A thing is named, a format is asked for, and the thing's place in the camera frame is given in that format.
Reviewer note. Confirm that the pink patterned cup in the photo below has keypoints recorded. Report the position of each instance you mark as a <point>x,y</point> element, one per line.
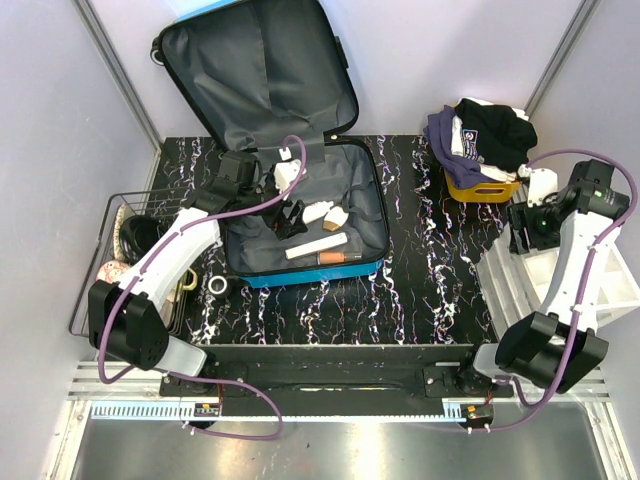
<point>112,270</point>

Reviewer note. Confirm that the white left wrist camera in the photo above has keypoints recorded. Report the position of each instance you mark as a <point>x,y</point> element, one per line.
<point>286,171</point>

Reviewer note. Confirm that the pale yellow mug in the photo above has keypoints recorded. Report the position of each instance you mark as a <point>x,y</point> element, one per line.
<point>187,283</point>

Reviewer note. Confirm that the white divided organizer tray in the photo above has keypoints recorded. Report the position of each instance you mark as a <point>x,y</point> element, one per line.
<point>513,286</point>

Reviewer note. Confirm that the orange plastic basket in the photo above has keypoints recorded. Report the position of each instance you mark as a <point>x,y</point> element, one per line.
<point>473,187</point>

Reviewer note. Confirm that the black wire dish rack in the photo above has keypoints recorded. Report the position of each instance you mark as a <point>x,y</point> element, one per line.
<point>161,204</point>

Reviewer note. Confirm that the white cosmetic tube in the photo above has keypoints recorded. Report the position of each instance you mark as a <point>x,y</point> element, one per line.
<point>316,246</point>

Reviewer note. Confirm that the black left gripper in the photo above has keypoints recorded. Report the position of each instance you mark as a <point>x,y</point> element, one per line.
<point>287,227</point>

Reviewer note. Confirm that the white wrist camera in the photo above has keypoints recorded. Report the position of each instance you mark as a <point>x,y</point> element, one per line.
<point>286,171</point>
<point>536,185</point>

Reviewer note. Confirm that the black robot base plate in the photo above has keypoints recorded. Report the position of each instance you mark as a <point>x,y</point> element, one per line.
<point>435,371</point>

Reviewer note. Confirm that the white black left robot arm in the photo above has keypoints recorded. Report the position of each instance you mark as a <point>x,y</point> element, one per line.
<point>124,316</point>

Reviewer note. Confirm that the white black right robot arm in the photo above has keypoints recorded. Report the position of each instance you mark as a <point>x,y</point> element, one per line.
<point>556,345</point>

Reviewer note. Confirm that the black bowl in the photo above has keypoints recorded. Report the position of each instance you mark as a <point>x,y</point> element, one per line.
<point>137,235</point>

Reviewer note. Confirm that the white pink-tipped bottle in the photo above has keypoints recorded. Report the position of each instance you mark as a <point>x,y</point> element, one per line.
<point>316,211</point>

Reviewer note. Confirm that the blue fish-print suitcase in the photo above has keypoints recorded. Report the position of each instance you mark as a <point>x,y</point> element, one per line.
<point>291,198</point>

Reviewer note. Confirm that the brown small tube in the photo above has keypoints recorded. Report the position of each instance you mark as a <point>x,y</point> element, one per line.
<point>331,258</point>

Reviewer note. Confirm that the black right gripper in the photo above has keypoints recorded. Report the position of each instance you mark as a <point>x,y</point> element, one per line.
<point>519,216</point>

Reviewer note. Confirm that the aluminium frame rail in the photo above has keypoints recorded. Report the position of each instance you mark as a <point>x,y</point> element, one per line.
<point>129,430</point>

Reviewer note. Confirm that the black garment with label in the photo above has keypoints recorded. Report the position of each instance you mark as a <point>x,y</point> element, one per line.
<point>497,132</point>

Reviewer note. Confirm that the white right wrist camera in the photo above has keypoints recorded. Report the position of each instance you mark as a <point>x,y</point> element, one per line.
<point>536,185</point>

